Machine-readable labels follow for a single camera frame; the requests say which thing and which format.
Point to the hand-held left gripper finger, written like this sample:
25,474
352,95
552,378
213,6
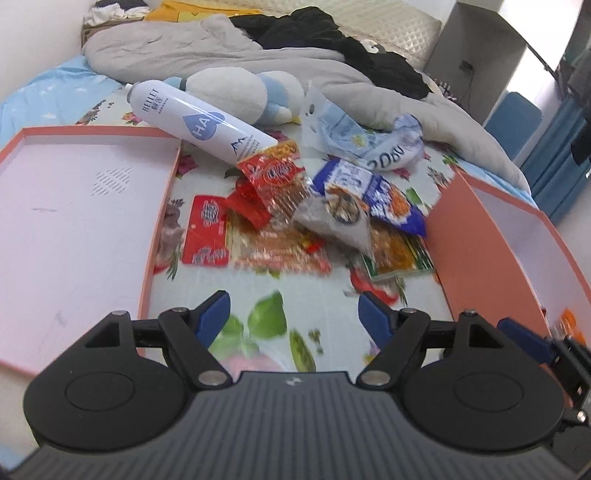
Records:
374,318

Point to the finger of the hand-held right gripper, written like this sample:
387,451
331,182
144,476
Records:
524,337

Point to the pink cardboard box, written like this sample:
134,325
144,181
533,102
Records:
503,258

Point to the blue snack packet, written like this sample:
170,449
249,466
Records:
374,194

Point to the pile of snack packets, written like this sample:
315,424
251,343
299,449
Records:
277,217

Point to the blue curtain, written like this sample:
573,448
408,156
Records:
554,166

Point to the crumpled blue-white plastic bag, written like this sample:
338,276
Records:
355,134

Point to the blue chair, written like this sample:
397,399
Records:
512,124

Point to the white spray bottle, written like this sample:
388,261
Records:
198,122

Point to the white and blue plush toy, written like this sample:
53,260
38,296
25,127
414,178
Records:
235,92

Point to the dark hanging clothes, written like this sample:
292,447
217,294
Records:
577,60

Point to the black clothes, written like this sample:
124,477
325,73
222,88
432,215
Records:
323,37

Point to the white cabinet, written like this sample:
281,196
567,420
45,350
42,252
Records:
471,41

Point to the pink box lid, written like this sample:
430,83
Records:
78,221

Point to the grey quilt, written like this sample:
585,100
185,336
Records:
194,50

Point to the yellow cloth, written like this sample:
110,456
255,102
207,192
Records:
184,10

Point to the black wall socket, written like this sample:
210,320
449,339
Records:
466,66

